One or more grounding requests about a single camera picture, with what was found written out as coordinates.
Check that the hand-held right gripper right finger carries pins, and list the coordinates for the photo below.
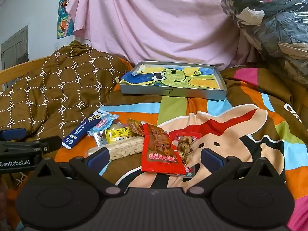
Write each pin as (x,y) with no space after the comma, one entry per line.
(211,158)

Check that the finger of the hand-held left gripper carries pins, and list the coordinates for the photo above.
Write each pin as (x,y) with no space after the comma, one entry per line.
(50,143)
(14,133)

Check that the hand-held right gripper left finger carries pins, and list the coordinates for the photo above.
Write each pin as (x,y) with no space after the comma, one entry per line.
(97,160)

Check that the long blue snack packet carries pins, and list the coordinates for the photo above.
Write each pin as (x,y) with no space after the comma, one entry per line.
(77,132)

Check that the clear quail egg packet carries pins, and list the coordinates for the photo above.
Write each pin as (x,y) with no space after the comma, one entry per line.
(184,146)

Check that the clear puffed rice bar packet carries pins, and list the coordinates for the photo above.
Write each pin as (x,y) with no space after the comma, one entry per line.
(125,148)

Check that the yellow snack packet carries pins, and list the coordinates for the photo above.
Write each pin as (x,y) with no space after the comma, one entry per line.
(118,133)

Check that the light blue snack packet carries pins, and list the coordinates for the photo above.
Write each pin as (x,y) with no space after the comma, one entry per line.
(103,124)

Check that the clear pastry packet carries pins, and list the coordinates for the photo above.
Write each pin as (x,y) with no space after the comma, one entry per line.
(119,125)

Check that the gold snack packet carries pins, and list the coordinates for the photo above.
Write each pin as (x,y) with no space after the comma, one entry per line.
(134,126)

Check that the red snack packet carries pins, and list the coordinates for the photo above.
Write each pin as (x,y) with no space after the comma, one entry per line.
(158,154)

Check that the grey cardboard tray box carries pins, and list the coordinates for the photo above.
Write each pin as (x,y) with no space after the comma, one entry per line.
(173,93)

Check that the small silver snack packet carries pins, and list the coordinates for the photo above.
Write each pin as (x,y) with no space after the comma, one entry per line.
(100,139)

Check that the grey cabinet door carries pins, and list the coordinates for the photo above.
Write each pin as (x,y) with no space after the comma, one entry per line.
(14,48)

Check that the colourful cartoon drawing paper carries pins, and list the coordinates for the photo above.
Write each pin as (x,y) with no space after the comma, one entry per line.
(173,77)

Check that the pink curtain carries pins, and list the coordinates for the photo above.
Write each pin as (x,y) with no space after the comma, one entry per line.
(154,24)

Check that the plastic bag of clothes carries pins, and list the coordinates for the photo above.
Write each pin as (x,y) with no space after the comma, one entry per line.
(272,24)

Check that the wooden bed rail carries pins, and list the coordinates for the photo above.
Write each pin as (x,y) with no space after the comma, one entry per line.
(14,71)

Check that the wall poster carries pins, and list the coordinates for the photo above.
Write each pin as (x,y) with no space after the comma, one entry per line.
(63,16)

